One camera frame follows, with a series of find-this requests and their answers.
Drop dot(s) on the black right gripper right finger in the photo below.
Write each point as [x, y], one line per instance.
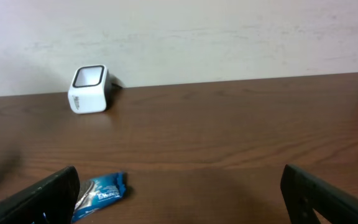
[305, 195]

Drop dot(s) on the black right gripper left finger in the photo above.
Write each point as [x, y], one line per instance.
[50, 200]

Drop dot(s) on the blue Oreo cookie pack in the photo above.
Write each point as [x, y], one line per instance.
[97, 193]

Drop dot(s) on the white barcode scanner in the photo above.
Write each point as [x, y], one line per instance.
[90, 89]

